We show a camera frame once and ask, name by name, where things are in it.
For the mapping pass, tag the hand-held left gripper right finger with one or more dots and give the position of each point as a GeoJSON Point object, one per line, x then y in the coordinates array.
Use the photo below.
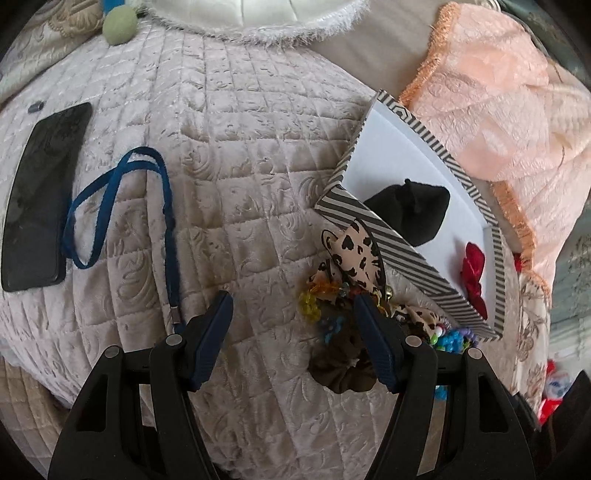
{"type": "Point", "coordinates": [374, 337]}

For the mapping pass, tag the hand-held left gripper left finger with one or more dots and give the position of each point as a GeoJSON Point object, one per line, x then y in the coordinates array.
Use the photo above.
{"type": "Point", "coordinates": [210, 337]}

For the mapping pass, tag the brown scrunchie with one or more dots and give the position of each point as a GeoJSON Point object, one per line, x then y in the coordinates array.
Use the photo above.
{"type": "Point", "coordinates": [337, 364]}

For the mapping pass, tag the leopard print bow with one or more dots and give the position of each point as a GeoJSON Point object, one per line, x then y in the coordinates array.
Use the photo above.
{"type": "Point", "coordinates": [418, 318]}

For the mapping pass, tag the leopard print hair clip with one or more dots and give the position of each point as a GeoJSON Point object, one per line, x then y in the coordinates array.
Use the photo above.
{"type": "Point", "coordinates": [353, 251]}

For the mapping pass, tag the striped cardboard box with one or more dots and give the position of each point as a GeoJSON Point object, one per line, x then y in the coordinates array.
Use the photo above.
{"type": "Point", "coordinates": [406, 152]}

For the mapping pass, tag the red velvet bow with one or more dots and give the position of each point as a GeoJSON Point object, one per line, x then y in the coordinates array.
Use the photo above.
{"type": "Point", "coordinates": [473, 267]}

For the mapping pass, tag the black velvet pouch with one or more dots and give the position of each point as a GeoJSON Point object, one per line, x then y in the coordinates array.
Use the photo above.
{"type": "Point", "coordinates": [415, 207]}

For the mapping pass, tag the embroidered floral beige fabric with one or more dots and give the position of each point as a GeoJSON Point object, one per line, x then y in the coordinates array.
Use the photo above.
{"type": "Point", "coordinates": [531, 332]}

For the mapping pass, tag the small red cloth piece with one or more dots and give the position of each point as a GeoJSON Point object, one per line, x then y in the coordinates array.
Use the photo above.
{"type": "Point", "coordinates": [518, 263]}

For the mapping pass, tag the red cloth item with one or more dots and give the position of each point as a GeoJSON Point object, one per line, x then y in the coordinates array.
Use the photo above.
{"type": "Point", "coordinates": [551, 392]}

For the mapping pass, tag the beige quilted mat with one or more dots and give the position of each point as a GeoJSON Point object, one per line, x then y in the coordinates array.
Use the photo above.
{"type": "Point", "coordinates": [23, 397]}

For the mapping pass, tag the blue floral fabric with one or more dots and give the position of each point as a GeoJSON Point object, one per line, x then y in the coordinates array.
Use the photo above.
{"type": "Point", "coordinates": [572, 267]}

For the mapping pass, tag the black smartphone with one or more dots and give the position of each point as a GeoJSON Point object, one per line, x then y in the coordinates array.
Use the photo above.
{"type": "Point", "coordinates": [41, 198]}

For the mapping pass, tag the peach fringed blanket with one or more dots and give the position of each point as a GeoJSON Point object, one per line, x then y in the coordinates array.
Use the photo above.
{"type": "Point", "coordinates": [498, 101]}

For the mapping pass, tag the small dark plastic piece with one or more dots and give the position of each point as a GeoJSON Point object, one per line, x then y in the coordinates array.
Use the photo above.
{"type": "Point", "coordinates": [35, 107]}

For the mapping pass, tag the green and blue plush toy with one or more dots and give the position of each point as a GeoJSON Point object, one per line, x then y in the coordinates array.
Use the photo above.
{"type": "Point", "coordinates": [120, 26]}

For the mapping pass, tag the white round satin cushion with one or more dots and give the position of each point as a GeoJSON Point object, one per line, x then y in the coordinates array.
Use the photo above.
{"type": "Point", "coordinates": [240, 14]}

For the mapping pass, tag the floral sofa cushion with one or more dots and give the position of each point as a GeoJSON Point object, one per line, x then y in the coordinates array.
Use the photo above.
{"type": "Point", "coordinates": [27, 46]}

